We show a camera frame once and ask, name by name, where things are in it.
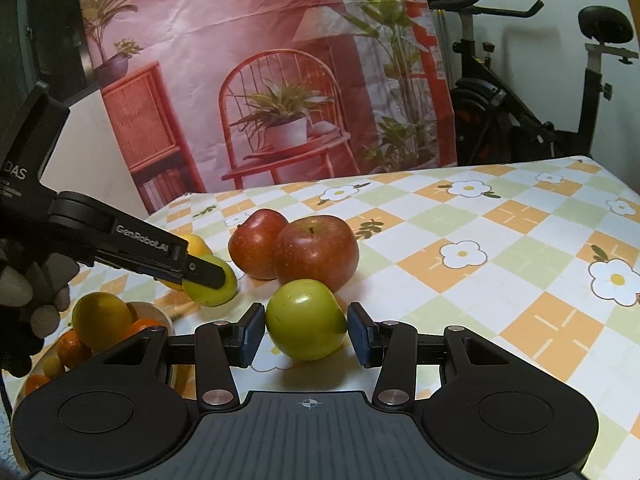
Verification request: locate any large orange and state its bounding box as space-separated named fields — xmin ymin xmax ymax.
xmin=125 ymin=317 xmax=166 ymax=341

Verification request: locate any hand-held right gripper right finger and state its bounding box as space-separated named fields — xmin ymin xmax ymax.
xmin=346 ymin=302 xmax=524 ymax=414

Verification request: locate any green apple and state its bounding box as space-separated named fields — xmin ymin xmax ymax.
xmin=265 ymin=279 xmax=347 ymax=362
xmin=181 ymin=254 xmax=238 ymax=307

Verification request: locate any person's left hand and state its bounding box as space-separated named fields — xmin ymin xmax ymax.
xmin=0 ymin=239 xmax=82 ymax=379

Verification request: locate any printed chair plant backdrop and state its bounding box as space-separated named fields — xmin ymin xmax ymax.
xmin=75 ymin=0 xmax=458 ymax=211

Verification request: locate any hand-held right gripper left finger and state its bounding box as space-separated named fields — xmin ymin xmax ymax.
xmin=91 ymin=302 xmax=267 ymax=414

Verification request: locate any red apple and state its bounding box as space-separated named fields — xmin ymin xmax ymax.
xmin=273 ymin=215 xmax=361 ymax=291
xmin=228 ymin=208 xmax=291 ymax=281

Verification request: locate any black exercise bike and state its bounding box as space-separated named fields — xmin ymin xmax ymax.
xmin=425 ymin=0 xmax=640 ymax=167

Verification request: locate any dark panel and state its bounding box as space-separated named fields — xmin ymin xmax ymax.
xmin=0 ymin=0 xmax=106 ymax=111

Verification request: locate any yellow lemon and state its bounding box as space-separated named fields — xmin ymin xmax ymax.
xmin=71 ymin=292 xmax=135 ymax=352
xmin=165 ymin=233 xmax=213 ymax=292

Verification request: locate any cream round plate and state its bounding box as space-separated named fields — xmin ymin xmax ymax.
xmin=10 ymin=301 xmax=176 ymax=411

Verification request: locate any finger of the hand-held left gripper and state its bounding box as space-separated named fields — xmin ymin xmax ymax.
xmin=49 ymin=190 xmax=227 ymax=292

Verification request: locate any small tangerine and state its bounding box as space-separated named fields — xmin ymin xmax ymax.
xmin=24 ymin=374 xmax=53 ymax=396
xmin=56 ymin=330 xmax=93 ymax=368

